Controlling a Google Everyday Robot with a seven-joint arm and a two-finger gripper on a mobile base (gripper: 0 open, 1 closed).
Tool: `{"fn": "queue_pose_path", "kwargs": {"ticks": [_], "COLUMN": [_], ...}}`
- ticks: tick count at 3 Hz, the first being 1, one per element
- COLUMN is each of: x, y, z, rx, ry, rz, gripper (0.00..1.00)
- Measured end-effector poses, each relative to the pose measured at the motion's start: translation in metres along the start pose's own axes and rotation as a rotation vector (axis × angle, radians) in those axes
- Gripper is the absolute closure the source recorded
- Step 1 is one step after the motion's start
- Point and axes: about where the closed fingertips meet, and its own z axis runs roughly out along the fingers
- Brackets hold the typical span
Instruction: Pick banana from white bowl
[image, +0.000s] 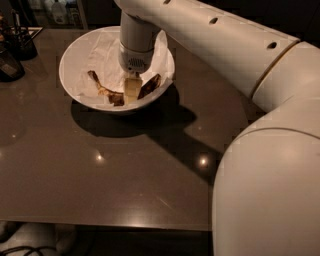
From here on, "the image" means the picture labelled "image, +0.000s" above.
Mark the white bowl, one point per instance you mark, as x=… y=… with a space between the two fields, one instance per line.
x=74 y=59

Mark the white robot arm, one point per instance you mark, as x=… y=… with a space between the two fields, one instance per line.
x=266 y=195

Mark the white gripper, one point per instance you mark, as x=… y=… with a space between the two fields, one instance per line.
x=136 y=61

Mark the dark appliance at left edge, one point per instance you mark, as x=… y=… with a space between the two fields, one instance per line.
x=10 y=68

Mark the white paper sheet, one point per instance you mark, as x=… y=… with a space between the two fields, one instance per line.
x=103 y=59

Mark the grey cushion under table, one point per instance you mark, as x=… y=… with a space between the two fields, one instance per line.
x=35 y=239

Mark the white plastic jug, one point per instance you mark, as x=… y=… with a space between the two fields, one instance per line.
x=59 y=12

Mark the overripe brown banana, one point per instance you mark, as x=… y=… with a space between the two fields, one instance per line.
x=117 y=98

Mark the black wire utensil holder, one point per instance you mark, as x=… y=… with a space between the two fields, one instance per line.
x=18 y=39

